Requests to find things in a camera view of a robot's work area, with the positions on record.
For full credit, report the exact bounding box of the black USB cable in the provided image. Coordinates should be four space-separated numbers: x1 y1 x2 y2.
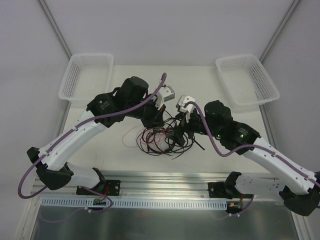
159 116 207 161

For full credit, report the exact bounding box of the thin black cable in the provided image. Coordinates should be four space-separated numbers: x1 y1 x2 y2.
159 116 191 161

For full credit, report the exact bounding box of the thin red wire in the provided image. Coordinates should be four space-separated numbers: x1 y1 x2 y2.
121 124 173 151

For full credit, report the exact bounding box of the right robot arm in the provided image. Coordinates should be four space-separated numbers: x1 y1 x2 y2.
168 95 320 217

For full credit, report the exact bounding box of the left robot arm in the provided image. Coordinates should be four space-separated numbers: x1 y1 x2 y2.
27 73 167 195

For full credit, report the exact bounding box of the right white plastic basket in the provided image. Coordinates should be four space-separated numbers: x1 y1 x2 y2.
215 54 280 112

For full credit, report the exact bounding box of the white plastic basket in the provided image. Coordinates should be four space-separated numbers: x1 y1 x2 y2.
215 54 280 112
58 53 114 108

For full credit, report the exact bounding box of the left white plastic basket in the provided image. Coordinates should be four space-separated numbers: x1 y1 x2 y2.
58 53 114 108

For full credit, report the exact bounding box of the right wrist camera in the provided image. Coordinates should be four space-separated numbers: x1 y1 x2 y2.
176 95 195 114

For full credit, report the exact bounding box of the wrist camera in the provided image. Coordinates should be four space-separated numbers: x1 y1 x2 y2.
156 84 176 104
176 95 195 114

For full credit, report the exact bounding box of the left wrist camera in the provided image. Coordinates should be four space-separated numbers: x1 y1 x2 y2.
156 84 176 104

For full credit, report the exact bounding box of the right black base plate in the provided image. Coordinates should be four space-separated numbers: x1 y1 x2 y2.
207 182 242 199

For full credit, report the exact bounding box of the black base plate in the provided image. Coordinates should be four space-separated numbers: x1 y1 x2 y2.
207 182 242 199
76 180 121 196

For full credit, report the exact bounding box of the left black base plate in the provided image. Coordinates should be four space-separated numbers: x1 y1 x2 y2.
76 180 121 196

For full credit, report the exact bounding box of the aluminium mounting rail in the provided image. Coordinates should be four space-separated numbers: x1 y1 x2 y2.
29 169 283 201

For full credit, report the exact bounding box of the white slotted cable duct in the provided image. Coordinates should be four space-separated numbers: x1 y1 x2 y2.
41 197 227 211

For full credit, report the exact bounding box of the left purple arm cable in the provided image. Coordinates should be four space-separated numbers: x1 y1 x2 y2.
17 72 168 200

